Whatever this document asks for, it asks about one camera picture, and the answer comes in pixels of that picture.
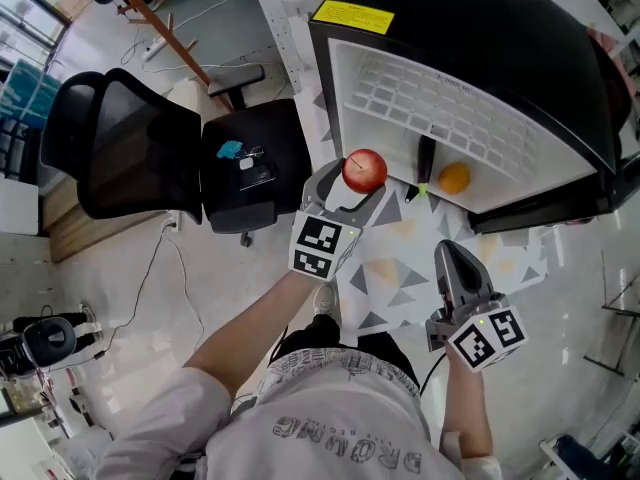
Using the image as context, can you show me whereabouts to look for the black box white interior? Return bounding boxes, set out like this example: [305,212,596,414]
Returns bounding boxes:
[308,0,640,235]

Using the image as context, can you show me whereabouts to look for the table with triangle-pattern cloth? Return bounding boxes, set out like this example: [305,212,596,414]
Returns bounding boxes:
[292,82,564,337]

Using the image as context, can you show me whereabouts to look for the red apple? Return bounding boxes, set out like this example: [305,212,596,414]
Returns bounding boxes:
[341,148,389,195]

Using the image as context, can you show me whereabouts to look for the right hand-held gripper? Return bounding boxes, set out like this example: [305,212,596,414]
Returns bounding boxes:
[425,240,530,373]

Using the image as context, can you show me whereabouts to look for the person's white printed shirt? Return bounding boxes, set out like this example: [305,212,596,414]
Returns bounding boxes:
[92,347,501,480]

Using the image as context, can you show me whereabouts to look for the black mesh office chair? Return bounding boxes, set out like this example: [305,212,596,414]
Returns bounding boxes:
[39,67,314,247]

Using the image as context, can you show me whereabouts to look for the orange wooden coat rack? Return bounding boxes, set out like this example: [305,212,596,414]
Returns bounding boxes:
[99,0,234,112]

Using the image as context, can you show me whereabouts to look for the white metal shelf rack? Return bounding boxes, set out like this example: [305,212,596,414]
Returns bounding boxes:
[247,0,331,100]

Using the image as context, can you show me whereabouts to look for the wooden platform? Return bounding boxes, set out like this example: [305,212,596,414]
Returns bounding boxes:
[42,175,171,264]

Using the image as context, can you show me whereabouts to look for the wall poster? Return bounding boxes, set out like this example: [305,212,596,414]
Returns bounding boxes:
[597,0,640,37]

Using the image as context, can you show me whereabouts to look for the white floor cable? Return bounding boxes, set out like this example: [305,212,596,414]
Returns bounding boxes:
[162,227,206,339]

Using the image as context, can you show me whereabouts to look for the orange fruit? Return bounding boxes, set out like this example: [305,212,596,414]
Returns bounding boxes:
[438,161,472,196]

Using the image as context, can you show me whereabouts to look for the person's black shorts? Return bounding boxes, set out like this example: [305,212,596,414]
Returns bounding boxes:
[273,313,421,389]

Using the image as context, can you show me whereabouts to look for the black metal frame stand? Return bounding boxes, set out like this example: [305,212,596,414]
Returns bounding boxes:
[583,250,640,379]

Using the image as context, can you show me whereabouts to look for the white cabinet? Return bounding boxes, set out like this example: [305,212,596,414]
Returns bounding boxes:
[0,177,40,237]

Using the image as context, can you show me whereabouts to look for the white frame chair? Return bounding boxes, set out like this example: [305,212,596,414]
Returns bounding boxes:
[539,432,640,480]

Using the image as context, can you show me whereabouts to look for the person's left white shoe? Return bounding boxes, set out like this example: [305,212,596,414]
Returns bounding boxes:
[312,283,337,317]

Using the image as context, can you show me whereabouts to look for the person's left forearm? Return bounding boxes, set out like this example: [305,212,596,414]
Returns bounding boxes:
[184,270,316,402]

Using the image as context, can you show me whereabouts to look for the blue box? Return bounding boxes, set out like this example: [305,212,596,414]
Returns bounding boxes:
[0,57,64,119]

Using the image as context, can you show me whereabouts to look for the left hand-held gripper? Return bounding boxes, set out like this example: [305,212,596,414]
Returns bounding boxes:
[288,157,388,283]

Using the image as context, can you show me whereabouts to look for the person's right forearm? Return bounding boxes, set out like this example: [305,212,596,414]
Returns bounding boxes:
[442,347,494,462]

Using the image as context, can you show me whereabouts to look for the black floor cable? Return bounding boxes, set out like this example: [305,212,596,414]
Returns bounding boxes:
[94,227,169,362]

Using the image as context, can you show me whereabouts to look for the black padded stool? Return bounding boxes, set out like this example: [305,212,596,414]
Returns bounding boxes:
[207,64,266,112]

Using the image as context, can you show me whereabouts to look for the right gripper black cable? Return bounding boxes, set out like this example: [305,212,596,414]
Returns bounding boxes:
[419,351,449,397]

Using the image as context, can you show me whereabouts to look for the dark purple eggplant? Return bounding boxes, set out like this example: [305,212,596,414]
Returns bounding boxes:
[415,135,437,198]

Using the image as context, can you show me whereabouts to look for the flat black item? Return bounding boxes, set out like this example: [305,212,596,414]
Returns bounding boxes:
[237,160,279,193]

